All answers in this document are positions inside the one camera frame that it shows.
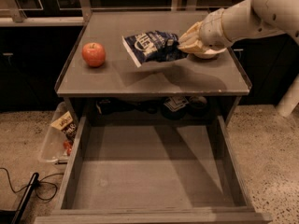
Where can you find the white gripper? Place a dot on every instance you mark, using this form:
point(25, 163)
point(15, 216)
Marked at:
point(210, 31)

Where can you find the blue Kettle chip bag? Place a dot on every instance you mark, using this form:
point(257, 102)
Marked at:
point(153, 46)

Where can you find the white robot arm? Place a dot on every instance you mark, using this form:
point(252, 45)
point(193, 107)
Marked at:
point(249, 19)

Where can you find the grey cabinet counter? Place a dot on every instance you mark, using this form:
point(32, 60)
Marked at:
point(120, 77)

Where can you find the open grey top drawer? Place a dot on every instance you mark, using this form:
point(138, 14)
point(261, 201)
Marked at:
point(125, 171)

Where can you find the brown snack bag in bin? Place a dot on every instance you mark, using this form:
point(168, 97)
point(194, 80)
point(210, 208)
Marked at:
point(66, 125)

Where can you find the white bowl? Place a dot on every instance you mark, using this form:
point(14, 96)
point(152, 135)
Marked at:
point(209, 54)

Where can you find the dark items inside cabinet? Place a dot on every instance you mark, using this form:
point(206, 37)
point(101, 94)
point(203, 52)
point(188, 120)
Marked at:
point(174, 108)

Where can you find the red apple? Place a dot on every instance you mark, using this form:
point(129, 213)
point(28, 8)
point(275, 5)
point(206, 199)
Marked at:
point(93, 54)

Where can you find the clear plastic storage bin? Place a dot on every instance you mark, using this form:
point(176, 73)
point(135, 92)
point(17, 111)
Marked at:
point(56, 148)

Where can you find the white railing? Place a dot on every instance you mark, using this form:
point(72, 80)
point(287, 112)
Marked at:
point(40, 16)

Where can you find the black bar on floor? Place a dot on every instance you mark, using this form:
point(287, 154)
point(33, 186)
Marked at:
point(14, 216)

